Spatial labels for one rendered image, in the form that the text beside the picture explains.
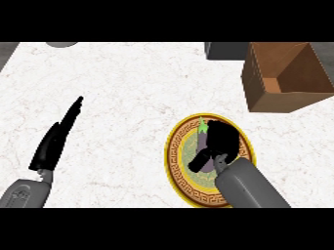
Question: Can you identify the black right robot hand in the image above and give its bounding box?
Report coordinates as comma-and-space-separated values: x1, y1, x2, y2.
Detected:
187, 119, 242, 173

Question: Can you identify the purple eggplant with green stem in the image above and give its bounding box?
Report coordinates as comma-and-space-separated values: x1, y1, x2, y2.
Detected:
195, 116, 218, 173

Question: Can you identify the brown cardboard box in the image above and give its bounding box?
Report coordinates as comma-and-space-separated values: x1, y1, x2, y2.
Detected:
240, 42, 334, 114

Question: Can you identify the grey round object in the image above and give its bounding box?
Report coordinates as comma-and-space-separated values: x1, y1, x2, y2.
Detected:
44, 42, 80, 49

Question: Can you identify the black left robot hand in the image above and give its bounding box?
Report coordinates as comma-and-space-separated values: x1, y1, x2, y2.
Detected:
28, 96, 86, 172

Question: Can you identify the dark grey block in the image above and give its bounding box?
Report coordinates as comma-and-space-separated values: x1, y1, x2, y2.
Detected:
204, 42, 251, 62

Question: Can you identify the yellow and brown patterned plate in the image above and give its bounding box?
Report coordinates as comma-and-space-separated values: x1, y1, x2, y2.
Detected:
164, 112, 258, 209

